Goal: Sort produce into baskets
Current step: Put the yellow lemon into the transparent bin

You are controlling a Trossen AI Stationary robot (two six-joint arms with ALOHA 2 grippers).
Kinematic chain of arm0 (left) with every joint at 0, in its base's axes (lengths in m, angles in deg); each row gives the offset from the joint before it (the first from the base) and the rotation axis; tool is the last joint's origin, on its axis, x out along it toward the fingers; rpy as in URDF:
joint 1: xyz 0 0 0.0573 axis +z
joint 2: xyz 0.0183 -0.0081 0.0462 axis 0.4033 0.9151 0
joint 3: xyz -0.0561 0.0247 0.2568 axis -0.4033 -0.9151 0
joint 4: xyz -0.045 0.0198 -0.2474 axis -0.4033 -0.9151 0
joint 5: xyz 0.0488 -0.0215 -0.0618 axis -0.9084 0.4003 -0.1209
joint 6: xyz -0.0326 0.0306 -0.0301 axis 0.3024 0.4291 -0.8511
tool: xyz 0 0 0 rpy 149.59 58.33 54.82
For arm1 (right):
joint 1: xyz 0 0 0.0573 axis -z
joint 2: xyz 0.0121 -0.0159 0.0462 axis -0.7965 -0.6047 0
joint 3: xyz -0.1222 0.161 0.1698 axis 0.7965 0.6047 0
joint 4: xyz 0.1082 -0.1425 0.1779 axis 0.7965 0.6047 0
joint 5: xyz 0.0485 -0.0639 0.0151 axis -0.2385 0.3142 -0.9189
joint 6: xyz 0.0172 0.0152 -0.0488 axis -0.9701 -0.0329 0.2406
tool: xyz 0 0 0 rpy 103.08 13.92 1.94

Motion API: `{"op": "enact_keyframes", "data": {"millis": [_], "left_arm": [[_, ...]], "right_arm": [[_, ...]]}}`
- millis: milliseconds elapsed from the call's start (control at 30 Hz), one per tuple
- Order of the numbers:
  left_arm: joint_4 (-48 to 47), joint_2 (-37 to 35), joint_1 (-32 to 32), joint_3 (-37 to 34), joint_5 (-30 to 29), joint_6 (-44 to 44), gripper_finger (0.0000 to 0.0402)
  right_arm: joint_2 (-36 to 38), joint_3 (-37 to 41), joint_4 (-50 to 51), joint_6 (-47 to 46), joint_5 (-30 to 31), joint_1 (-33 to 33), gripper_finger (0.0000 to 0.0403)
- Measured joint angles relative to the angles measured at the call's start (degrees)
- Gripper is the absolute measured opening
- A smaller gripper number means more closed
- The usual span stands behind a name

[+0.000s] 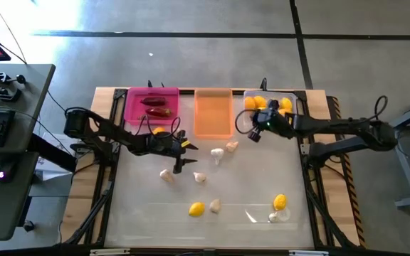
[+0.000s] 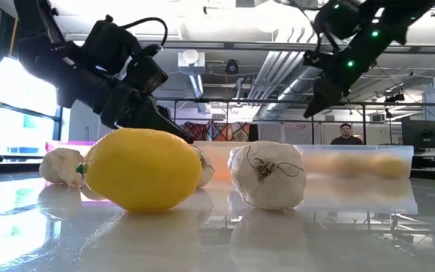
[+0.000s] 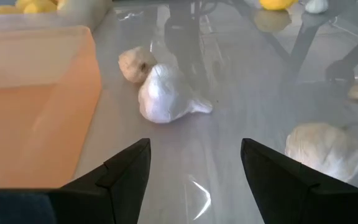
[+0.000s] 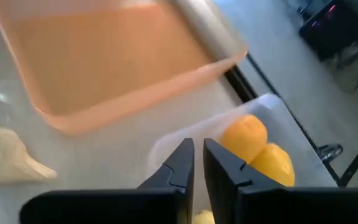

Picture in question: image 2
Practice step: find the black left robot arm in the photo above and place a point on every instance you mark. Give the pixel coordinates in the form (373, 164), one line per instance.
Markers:
(36, 45)

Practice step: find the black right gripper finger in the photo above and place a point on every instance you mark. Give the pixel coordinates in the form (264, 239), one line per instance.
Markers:
(325, 96)

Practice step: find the black metal rack frame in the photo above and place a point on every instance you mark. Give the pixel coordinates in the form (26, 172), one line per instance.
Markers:
(364, 121)

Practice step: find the orange translucent plastic bin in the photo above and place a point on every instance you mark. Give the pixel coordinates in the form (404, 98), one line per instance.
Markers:
(221, 158)

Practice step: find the clear plastic bin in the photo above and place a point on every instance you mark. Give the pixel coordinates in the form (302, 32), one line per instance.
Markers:
(353, 151)

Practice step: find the silver ventilation duct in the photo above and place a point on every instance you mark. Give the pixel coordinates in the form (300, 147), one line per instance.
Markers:
(293, 87)

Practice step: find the large glass window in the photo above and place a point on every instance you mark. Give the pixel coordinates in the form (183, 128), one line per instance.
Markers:
(25, 124)

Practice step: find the garlic bulb with brown roots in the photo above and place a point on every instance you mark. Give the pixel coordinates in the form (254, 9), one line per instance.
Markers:
(270, 181)

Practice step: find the pink translucent plastic bin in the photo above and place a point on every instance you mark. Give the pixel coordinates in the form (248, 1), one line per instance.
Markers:
(66, 143)

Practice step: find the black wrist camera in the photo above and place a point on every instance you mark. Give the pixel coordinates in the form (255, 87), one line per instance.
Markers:
(111, 45)
(313, 59)

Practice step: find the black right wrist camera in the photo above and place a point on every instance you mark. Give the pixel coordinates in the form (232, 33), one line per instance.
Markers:
(313, 59)

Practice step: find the white ceiling box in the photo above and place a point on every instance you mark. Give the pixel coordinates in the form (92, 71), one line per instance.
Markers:
(191, 62)

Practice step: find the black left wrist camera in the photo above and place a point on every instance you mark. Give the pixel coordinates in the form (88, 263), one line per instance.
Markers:
(111, 45)

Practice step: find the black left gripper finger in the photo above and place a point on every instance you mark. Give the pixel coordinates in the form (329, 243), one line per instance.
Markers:
(161, 121)

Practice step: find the round black ceiling device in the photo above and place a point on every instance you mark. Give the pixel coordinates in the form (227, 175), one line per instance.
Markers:
(232, 67)

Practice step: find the white garlic bulb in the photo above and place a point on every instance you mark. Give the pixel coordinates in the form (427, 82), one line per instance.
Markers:
(207, 170)
(60, 166)

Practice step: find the orange-yellow lemon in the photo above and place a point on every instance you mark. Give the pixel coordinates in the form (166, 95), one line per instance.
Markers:
(389, 167)

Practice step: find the colourful patterned quilt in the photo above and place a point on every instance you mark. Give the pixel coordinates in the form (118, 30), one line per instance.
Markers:
(225, 132)

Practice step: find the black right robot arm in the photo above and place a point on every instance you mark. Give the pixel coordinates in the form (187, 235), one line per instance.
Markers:
(383, 19)

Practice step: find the black computer monitor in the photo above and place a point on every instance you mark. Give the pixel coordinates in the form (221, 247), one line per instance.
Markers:
(424, 134)

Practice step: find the person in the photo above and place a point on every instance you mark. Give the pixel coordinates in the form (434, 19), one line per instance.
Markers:
(346, 136)

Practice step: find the yellow lemon with green stem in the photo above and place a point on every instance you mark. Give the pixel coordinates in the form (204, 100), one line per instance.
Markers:
(142, 170)

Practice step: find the black ceiling spotlight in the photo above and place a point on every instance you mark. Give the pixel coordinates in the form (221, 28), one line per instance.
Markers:
(395, 97)

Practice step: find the white hanging cloth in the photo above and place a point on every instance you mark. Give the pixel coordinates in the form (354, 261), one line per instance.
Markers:
(297, 134)

